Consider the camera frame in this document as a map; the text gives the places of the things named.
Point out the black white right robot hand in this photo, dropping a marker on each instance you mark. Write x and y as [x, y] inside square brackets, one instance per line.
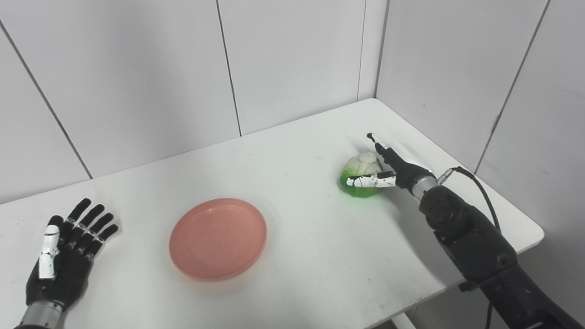
[409, 173]

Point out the green white toy cabbage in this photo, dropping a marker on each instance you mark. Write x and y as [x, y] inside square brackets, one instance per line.
[361, 164]

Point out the pink round plate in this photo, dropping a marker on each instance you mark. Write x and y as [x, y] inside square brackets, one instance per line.
[218, 239]

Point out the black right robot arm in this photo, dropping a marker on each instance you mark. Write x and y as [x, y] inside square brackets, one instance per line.
[475, 246]

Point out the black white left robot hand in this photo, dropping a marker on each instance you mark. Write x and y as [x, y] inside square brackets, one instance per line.
[66, 274]

